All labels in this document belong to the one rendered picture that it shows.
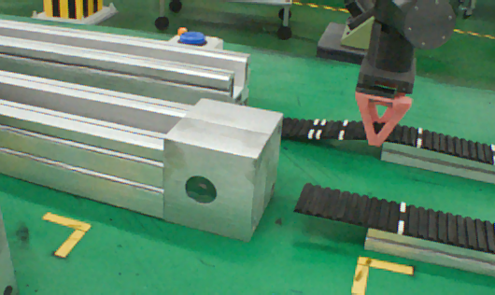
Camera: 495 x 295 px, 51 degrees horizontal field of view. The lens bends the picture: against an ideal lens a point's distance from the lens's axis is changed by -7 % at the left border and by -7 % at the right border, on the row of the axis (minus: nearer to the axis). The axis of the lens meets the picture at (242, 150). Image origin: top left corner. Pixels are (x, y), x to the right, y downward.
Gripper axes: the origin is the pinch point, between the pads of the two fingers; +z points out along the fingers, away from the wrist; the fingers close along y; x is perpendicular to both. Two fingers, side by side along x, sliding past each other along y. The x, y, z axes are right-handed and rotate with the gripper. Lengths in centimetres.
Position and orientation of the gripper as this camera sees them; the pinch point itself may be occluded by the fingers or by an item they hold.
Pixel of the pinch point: (376, 130)
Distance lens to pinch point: 71.5
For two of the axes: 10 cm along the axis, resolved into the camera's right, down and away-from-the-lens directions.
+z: -0.6, 8.7, 4.8
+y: -3.0, 4.4, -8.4
